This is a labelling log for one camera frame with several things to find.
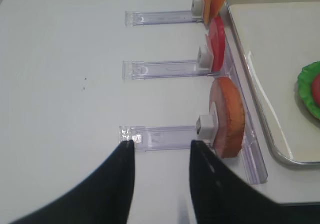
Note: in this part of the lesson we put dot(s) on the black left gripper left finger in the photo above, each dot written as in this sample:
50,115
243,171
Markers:
104,197

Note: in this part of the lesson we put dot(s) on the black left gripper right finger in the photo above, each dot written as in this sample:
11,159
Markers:
220,197

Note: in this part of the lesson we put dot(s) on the clear pusher track tomato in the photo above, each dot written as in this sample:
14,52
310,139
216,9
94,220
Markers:
140,70

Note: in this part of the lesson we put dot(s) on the green lettuce leaf on tray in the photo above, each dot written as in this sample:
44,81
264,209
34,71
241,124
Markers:
304,82

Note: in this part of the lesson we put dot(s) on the red tomato slice on tray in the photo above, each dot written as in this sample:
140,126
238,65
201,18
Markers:
315,90

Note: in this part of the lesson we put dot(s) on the red tomato slice in rack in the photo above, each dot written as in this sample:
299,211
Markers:
216,36

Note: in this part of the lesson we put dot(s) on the clear pusher track cheese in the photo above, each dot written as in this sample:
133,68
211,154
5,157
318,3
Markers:
194,15

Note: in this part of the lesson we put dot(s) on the orange cheese slice outer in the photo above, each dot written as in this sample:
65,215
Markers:
206,4

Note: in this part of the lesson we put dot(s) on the clear pusher track left bun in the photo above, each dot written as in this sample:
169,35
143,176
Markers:
172,137

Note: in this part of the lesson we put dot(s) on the bun slice left rack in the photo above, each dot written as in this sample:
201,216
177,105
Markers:
231,117

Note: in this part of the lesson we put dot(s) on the white rectangular metal tray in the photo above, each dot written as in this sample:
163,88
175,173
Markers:
277,41

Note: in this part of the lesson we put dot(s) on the clear acrylic left rack rail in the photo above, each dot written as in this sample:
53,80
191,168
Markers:
249,163

